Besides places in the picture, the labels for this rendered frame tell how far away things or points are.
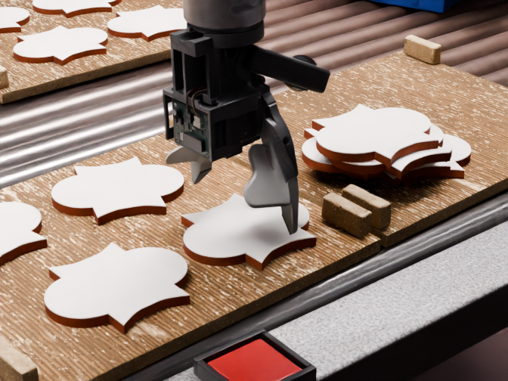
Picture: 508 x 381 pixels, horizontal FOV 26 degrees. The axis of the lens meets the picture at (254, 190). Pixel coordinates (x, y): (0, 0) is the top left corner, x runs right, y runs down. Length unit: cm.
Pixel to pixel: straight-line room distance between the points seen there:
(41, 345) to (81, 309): 5
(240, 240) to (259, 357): 17
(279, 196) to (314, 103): 41
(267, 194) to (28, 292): 24
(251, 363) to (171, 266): 15
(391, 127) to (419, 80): 29
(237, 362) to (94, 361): 12
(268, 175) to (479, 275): 24
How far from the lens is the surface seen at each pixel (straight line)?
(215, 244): 109
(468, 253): 116
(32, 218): 116
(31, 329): 101
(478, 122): 140
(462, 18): 182
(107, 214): 116
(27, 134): 142
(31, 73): 155
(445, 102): 145
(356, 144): 119
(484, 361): 256
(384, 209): 113
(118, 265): 106
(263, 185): 103
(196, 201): 119
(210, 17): 98
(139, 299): 101
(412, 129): 123
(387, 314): 105
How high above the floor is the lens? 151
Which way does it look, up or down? 28 degrees down
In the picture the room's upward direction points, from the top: straight up
